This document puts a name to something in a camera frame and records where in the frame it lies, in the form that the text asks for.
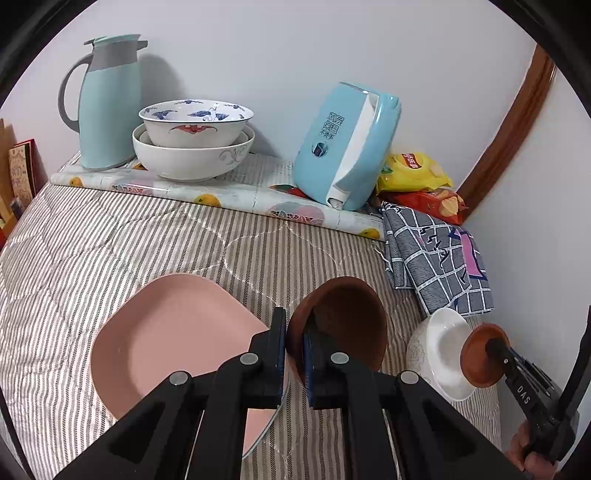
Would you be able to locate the patterned book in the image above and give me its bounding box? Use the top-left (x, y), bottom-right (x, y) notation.
top-left (8, 138), bottom-right (40, 204)

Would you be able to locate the grey checkered cloth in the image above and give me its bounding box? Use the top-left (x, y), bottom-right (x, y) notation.
top-left (379, 200), bottom-right (495, 317)

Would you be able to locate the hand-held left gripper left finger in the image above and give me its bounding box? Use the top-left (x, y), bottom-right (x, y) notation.
top-left (55, 307), bottom-right (289, 480)

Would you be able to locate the person's right hand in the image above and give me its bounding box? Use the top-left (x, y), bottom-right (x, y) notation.
top-left (505, 422), bottom-right (561, 480)

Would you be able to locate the yellow chip bag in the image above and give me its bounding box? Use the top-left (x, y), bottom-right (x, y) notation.
top-left (376, 151), bottom-right (454, 193)

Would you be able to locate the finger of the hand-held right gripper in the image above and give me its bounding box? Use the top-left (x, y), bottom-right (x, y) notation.
top-left (510, 353), bottom-right (555, 394)
top-left (485, 338), bottom-right (533, 409)

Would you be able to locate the brown wooden door frame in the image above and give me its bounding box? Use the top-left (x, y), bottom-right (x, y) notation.
top-left (457, 44), bottom-right (557, 224)

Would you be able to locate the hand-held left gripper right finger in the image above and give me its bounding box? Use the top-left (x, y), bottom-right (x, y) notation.
top-left (302, 318), bottom-right (509, 480)

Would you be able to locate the small brown bowl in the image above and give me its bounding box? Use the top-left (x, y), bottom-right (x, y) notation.
top-left (286, 276), bottom-right (389, 386)
top-left (461, 323), bottom-right (511, 386)

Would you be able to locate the grey striped blanket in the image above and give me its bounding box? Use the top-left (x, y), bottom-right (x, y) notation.
top-left (0, 182), bottom-right (504, 480)

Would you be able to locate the white ceramic bowl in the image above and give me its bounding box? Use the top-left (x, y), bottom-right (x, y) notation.
top-left (406, 307), bottom-right (478, 400)

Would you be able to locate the fruit print plastic tablecloth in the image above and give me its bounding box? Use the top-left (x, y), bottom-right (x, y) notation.
top-left (50, 152), bottom-right (386, 241)

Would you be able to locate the blue and red patterned bowl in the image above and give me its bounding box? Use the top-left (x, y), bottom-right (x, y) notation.
top-left (139, 99), bottom-right (255, 147)

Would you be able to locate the large white bowl grey pattern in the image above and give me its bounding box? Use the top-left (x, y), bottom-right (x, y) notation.
top-left (132, 124), bottom-right (256, 182)

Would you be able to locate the light blue tissue box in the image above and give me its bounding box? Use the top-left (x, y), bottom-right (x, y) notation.
top-left (293, 82), bottom-right (400, 211)

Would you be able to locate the pink plate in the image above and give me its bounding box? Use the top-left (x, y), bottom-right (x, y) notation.
top-left (91, 273), bottom-right (291, 457)

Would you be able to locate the light blue thermos jug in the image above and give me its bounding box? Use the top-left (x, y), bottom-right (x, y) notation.
top-left (58, 34), bottom-right (148, 171)

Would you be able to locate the red chip bag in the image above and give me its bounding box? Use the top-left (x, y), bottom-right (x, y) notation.
top-left (381, 187), bottom-right (467, 227)

